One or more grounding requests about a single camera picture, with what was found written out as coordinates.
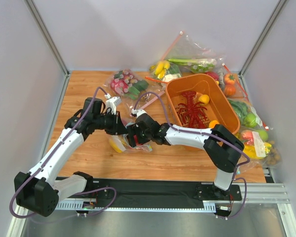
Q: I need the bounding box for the clear blue zip bag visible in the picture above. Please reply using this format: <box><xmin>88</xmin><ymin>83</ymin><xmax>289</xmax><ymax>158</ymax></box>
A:
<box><xmin>108</xmin><ymin>118</ymin><xmax>152</xmax><ymax>154</ymax></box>

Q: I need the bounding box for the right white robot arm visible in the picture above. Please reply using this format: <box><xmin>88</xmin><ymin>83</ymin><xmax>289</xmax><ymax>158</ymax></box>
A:
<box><xmin>126</xmin><ymin>114</ymin><xmax>244</xmax><ymax>197</ymax></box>

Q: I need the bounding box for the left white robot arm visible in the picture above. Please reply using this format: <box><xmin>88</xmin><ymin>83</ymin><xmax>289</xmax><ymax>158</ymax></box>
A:
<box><xmin>11</xmin><ymin>97</ymin><xmax>127</xmax><ymax>217</ymax></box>

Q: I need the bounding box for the dragon fruit zip bag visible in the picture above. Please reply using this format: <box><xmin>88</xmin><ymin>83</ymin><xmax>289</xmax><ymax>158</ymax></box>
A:
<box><xmin>104</xmin><ymin>69</ymin><xmax>166</xmax><ymax>116</ymax></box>

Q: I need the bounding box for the banana cauliflower zip bag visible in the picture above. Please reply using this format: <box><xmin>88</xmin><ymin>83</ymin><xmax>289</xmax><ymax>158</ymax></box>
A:
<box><xmin>145</xmin><ymin>60</ymin><xmax>183</xmax><ymax>86</ymax></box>

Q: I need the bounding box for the green vegetable zip bag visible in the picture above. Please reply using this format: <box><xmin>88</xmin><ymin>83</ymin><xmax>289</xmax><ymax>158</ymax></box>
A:
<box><xmin>163</xmin><ymin>31</ymin><xmax>225</xmax><ymax>74</ymax></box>

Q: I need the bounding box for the orange pumpkin zip bag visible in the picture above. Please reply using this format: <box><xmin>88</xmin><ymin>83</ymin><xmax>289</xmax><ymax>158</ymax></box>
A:
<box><xmin>205</xmin><ymin>63</ymin><xmax>249</xmax><ymax>101</ymax></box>

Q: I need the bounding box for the green apple zip bag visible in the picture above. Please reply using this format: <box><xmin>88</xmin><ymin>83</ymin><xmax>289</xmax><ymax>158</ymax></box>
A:
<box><xmin>228</xmin><ymin>98</ymin><xmax>270</xmax><ymax>131</ymax></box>

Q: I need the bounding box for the potato banana zip bag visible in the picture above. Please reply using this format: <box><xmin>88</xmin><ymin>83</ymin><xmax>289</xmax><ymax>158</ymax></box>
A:
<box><xmin>236</xmin><ymin>127</ymin><xmax>281</xmax><ymax>171</ymax></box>

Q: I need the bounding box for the yellow toy bell pepper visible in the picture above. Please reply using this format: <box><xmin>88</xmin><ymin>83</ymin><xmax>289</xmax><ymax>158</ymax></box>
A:
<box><xmin>109</xmin><ymin>136</ymin><xmax>126</xmax><ymax>153</ymax></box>

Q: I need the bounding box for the red toy lobster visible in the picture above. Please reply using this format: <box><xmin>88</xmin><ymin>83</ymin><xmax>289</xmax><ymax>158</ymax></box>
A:
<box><xmin>176</xmin><ymin>90</ymin><xmax>209</xmax><ymax>129</ymax></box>

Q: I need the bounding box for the black base mat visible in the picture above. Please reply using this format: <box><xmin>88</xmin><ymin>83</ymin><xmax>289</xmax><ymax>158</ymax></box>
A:
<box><xmin>65</xmin><ymin>177</ymin><xmax>242</xmax><ymax>210</ymax></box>

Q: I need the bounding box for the yellow orange toy mango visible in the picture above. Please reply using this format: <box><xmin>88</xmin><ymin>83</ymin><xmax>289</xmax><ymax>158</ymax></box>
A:
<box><xmin>208</xmin><ymin>120</ymin><xmax>220</xmax><ymax>128</ymax></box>

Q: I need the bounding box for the yellow toy pepper in bin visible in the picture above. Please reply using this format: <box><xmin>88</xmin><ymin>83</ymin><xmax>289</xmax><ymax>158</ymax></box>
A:
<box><xmin>198</xmin><ymin>94</ymin><xmax>210</xmax><ymax>105</ymax></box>

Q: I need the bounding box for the orange plastic bin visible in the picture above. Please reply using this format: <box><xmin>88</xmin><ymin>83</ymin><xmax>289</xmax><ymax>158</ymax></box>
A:
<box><xmin>166</xmin><ymin>74</ymin><xmax>240</xmax><ymax>135</ymax></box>

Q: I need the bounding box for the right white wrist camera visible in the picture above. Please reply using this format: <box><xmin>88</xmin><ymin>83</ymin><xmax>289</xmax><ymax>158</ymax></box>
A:
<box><xmin>130</xmin><ymin>109</ymin><xmax>146</xmax><ymax>118</ymax></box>

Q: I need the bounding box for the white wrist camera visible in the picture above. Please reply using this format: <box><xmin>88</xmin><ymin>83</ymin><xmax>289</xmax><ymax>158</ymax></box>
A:
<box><xmin>130</xmin><ymin>109</ymin><xmax>146</xmax><ymax>118</ymax></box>
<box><xmin>105</xmin><ymin>93</ymin><xmax>121</xmax><ymax>115</ymax></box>

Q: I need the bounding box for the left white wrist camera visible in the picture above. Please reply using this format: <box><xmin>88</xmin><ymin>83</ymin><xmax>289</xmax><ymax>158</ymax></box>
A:
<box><xmin>105</xmin><ymin>93</ymin><xmax>121</xmax><ymax>115</ymax></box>

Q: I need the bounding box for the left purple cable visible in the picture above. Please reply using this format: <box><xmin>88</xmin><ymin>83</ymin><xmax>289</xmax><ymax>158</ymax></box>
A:
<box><xmin>9</xmin><ymin>86</ymin><xmax>118</xmax><ymax>219</ymax></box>

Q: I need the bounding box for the left aluminium post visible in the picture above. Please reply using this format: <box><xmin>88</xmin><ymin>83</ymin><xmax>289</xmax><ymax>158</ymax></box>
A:
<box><xmin>24</xmin><ymin>0</ymin><xmax>70</xmax><ymax>76</ymax></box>

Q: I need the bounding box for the aluminium post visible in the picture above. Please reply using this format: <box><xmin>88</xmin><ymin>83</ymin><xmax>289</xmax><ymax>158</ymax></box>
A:
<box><xmin>24</xmin><ymin>0</ymin><xmax>70</xmax><ymax>76</ymax></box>
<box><xmin>239</xmin><ymin>0</ymin><xmax>288</xmax><ymax>77</ymax></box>

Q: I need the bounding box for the aluminium frame rail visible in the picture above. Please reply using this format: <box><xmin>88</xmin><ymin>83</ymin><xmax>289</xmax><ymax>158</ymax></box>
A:
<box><xmin>6</xmin><ymin>167</ymin><xmax>296</xmax><ymax>237</ymax></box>

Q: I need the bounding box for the right aluminium post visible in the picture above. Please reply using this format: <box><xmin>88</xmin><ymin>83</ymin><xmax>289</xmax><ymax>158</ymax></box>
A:
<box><xmin>239</xmin><ymin>0</ymin><xmax>288</xmax><ymax>77</ymax></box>

